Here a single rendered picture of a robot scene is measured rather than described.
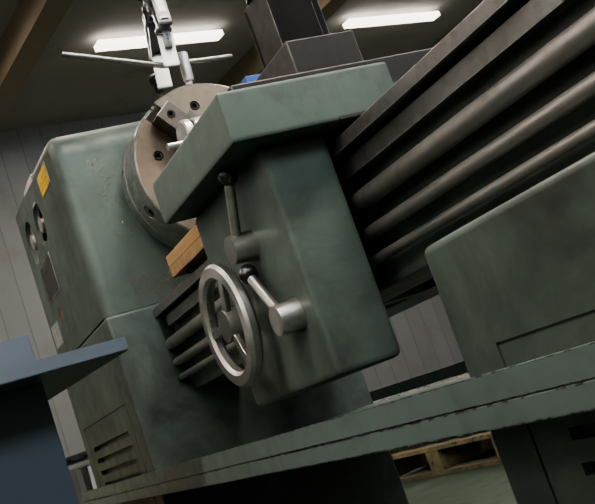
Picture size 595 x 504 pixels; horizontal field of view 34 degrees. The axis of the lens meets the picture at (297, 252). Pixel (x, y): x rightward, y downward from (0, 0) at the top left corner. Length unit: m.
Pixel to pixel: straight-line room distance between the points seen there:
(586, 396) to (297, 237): 0.48
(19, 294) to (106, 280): 7.51
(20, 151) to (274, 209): 8.88
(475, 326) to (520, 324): 0.06
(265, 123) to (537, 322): 0.42
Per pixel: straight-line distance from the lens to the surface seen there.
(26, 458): 1.38
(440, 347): 11.49
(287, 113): 1.08
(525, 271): 0.77
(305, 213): 1.08
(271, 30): 1.34
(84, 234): 1.96
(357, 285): 1.08
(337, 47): 1.29
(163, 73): 2.07
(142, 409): 1.90
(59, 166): 2.00
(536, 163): 0.86
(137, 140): 1.87
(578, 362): 0.66
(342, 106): 1.11
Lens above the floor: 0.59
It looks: 8 degrees up
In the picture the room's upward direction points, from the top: 19 degrees counter-clockwise
